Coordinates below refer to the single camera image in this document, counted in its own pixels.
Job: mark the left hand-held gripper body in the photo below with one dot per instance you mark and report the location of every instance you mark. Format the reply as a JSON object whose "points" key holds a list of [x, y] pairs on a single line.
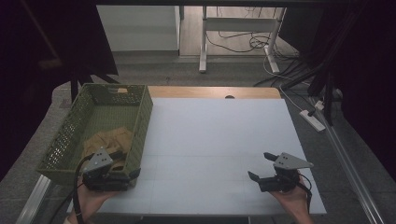
{"points": [[98, 163]]}

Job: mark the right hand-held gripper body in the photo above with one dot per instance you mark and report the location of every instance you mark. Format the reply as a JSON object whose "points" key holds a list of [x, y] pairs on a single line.
{"points": [[285, 180]]}

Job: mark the brown cloth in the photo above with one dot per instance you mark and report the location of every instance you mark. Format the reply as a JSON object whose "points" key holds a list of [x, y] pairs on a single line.
{"points": [[107, 141]]}

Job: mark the green plastic basket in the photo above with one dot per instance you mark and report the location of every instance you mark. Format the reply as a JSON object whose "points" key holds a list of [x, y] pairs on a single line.
{"points": [[102, 115]]}

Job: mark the person's right hand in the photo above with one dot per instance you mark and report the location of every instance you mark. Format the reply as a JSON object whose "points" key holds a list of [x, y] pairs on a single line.
{"points": [[295, 202]]}

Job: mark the person's left hand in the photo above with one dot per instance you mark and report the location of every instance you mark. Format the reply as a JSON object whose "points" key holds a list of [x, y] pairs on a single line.
{"points": [[88, 200]]}

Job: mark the white power strip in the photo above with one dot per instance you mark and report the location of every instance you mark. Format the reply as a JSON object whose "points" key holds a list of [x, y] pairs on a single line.
{"points": [[312, 120]]}

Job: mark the white table mat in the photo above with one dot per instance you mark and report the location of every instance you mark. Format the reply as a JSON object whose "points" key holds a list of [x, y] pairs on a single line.
{"points": [[218, 133]]}

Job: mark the black stand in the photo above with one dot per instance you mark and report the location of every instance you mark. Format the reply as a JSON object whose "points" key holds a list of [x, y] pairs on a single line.
{"points": [[74, 87]]}

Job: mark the wooden table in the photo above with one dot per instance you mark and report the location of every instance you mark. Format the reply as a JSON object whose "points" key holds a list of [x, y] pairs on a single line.
{"points": [[199, 92]]}

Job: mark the white cabinet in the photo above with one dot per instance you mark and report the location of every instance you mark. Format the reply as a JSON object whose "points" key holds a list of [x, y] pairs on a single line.
{"points": [[140, 28]]}

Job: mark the metal rail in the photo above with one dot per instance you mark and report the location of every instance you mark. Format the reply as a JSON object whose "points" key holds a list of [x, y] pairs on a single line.
{"points": [[32, 202], [348, 171]]}

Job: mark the white desk frame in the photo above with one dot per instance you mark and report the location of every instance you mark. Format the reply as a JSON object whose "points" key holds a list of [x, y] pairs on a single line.
{"points": [[239, 24]]}

